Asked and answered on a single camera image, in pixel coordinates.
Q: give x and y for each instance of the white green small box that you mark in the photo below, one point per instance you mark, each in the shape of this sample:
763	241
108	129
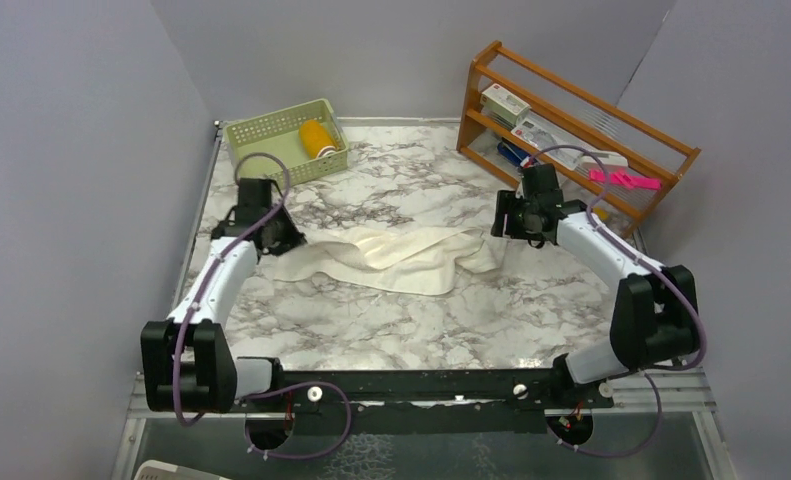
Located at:
503	105

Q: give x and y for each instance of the pink clip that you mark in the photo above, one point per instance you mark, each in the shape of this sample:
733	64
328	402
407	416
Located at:
624	179

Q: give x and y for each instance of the light green plastic basket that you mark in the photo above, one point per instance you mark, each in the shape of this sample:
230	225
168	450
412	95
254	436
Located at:
265	146

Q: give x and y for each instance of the white towel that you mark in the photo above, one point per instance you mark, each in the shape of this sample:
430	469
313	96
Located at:
424	261

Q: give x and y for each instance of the white device on shelf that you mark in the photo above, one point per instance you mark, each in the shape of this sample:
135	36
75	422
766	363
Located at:
600	160

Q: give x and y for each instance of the yellow grey sponge block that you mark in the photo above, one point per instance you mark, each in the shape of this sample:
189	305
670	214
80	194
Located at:
601	214

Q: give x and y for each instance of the blue flat object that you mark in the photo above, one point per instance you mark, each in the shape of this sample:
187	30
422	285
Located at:
516	156

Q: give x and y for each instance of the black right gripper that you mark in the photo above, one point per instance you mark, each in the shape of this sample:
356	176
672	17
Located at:
507	200

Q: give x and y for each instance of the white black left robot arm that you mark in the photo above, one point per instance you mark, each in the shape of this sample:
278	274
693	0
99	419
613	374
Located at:
186	359

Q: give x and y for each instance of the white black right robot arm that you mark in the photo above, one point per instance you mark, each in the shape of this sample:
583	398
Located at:
654	316

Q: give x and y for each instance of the yellow brown bear towel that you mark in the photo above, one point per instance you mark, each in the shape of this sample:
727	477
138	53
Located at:
315	139

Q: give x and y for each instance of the white basket at bottom edge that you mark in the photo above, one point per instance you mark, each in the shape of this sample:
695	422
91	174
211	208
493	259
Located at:
158	470

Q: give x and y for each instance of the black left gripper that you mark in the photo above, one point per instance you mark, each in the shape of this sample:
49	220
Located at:
294	237

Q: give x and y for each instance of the orange wooden shelf rack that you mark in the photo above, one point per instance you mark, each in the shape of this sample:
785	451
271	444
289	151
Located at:
572	115

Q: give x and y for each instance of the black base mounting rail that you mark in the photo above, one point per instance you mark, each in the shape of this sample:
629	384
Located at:
405	402

